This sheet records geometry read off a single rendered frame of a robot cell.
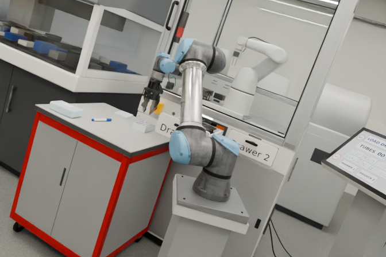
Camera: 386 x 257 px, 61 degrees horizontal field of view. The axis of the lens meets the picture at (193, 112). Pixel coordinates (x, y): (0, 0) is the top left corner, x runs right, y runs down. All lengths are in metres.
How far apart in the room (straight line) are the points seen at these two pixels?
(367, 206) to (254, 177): 0.59
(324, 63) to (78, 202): 1.46
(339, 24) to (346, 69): 3.26
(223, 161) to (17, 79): 1.80
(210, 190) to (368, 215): 0.84
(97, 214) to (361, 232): 1.26
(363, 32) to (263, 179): 3.63
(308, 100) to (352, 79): 3.31
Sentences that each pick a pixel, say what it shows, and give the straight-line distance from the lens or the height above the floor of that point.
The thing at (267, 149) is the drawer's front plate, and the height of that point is 0.90.
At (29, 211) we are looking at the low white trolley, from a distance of 2.04.
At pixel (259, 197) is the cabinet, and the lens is 1.99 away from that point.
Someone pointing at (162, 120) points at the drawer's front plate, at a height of 0.89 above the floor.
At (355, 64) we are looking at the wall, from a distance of 5.18.
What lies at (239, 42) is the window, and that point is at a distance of 1.97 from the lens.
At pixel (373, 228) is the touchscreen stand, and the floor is 0.79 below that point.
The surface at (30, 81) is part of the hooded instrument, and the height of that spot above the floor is 0.73.
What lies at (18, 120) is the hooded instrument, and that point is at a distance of 2.64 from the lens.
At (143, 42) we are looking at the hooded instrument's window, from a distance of 2.67.
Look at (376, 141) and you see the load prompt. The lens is 1.88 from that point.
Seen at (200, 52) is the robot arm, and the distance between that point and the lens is 1.36.
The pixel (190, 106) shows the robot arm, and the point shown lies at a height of 1.08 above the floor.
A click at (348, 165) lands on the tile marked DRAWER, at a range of 1.79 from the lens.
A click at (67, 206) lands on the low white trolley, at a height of 0.34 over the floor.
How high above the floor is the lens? 1.27
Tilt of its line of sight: 10 degrees down
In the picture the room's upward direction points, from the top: 19 degrees clockwise
